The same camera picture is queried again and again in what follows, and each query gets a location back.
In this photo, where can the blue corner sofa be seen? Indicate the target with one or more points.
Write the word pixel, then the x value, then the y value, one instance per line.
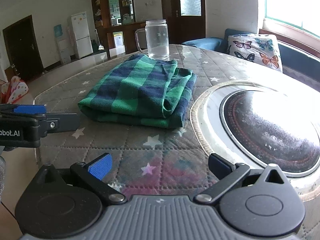
pixel 297 64

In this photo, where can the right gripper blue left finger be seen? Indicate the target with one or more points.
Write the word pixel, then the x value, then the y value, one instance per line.
pixel 100 166

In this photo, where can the dark wooden shelf cabinet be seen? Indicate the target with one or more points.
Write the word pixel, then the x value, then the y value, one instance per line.
pixel 115 26

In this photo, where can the white refrigerator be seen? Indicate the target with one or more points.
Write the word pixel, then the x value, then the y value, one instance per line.
pixel 80 35

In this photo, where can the clear glass mug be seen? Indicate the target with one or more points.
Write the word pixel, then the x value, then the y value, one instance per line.
pixel 157 39

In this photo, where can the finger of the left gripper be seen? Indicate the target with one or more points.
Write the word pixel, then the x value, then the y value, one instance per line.
pixel 62 122
pixel 30 109

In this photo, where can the grey quilted star table cover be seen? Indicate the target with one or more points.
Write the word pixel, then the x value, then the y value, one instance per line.
pixel 152 160

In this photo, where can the window with green frame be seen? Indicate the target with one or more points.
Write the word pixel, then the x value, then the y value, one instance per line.
pixel 296 19

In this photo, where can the dark wooden door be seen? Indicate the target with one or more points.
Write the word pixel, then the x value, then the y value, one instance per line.
pixel 186 19

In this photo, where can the butterfly print pillow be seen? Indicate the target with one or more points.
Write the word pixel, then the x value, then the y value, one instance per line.
pixel 261 49

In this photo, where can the water dispenser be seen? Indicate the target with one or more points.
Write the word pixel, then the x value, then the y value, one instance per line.
pixel 62 45

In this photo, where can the green plaid flannel garment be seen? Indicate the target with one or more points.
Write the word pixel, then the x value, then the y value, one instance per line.
pixel 141 91

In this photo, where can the dark entrance door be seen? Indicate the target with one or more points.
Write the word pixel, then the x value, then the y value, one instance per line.
pixel 22 50

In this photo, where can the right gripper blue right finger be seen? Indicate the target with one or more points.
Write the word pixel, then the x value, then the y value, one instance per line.
pixel 219 166

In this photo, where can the polka dot bag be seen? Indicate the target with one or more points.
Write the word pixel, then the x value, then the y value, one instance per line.
pixel 13 90

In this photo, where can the round built-in induction cooker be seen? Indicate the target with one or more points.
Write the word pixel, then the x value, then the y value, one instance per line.
pixel 246 122

